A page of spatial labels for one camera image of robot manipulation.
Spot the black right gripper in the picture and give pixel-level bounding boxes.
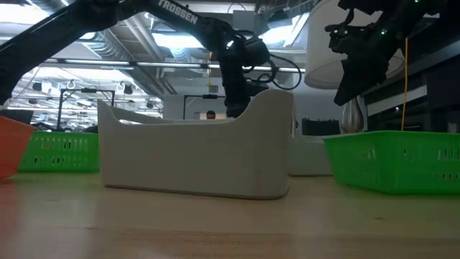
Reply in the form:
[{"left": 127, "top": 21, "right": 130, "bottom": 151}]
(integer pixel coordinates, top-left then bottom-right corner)
[{"left": 325, "top": 22, "right": 407, "bottom": 106}]

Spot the grey plastic bin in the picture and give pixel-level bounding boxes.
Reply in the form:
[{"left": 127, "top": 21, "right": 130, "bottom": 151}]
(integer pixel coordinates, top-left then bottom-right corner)
[{"left": 96, "top": 88, "right": 295, "bottom": 201}]

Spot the green perforated plastic basket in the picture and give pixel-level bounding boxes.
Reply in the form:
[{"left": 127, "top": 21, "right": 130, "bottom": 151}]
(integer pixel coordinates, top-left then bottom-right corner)
[
  {"left": 322, "top": 129, "right": 460, "bottom": 196},
  {"left": 18, "top": 130, "right": 101, "bottom": 173}
]

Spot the orange perforated plastic basket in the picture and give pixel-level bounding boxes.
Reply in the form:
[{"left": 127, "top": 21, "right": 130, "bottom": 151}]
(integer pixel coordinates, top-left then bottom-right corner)
[{"left": 0, "top": 115, "right": 38, "bottom": 180}]

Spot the white lamp shade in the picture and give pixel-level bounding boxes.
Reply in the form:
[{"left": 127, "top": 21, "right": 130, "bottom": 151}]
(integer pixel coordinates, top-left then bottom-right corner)
[{"left": 304, "top": 0, "right": 406, "bottom": 91}]

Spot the black shelving unit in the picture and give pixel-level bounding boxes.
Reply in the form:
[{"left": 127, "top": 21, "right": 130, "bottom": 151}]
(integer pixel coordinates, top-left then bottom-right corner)
[{"left": 362, "top": 14, "right": 460, "bottom": 132}]

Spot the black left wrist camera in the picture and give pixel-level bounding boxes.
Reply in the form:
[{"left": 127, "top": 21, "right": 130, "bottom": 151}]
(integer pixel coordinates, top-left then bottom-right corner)
[{"left": 241, "top": 37, "right": 271, "bottom": 68}]

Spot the yellow cable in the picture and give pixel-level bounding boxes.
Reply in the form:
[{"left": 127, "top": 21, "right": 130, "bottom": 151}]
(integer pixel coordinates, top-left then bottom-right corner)
[{"left": 400, "top": 37, "right": 410, "bottom": 132}]

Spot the black left wrist camera cable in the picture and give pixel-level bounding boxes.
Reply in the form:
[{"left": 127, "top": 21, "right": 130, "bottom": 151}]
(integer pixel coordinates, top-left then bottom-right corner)
[{"left": 247, "top": 53, "right": 303, "bottom": 91}]

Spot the black metal gantry frame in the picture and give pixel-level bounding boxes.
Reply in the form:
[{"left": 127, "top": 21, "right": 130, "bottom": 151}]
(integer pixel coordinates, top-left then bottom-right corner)
[{"left": 57, "top": 88, "right": 116, "bottom": 131}]

